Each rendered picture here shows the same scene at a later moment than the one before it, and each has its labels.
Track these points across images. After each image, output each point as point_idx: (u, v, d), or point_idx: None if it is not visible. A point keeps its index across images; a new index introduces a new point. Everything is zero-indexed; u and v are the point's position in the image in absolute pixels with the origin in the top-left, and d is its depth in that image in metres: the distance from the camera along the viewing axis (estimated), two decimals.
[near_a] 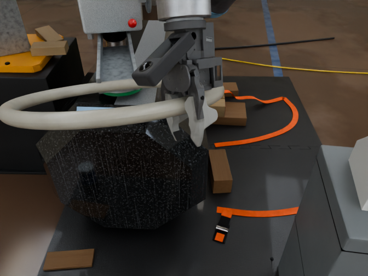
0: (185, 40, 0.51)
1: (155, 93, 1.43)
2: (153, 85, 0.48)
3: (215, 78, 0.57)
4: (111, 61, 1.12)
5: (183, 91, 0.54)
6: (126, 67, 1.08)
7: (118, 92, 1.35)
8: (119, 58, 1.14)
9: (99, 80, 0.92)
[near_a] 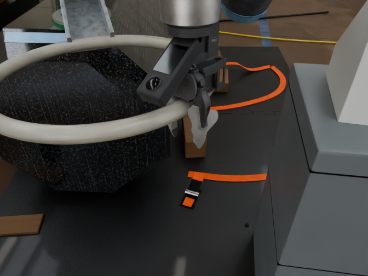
0: (194, 50, 0.47)
1: None
2: (162, 106, 0.46)
3: (217, 79, 0.55)
4: (76, 4, 0.97)
5: (187, 99, 0.52)
6: (95, 13, 0.95)
7: None
8: None
9: (70, 39, 0.82)
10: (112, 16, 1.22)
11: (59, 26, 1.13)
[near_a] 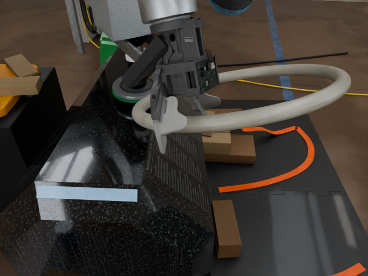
0: (153, 46, 0.51)
1: (143, 164, 1.08)
2: (127, 87, 0.57)
3: (196, 85, 0.50)
4: None
5: None
6: None
7: None
8: None
9: None
10: (120, 98, 1.33)
11: None
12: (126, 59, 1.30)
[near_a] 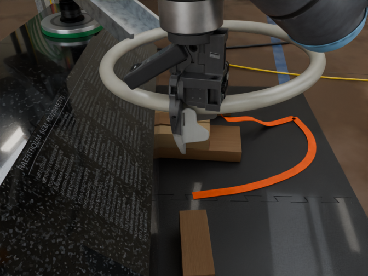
0: (171, 55, 0.46)
1: (14, 159, 0.60)
2: (130, 88, 0.52)
3: (215, 99, 0.49)
4: None
5: None
6: (121, 11, 0.94)
7: None
8: (101, 0, 0.96)
9: (133, 35, 0.81)
10: None
11: (45, 33, 1.08)
12: None
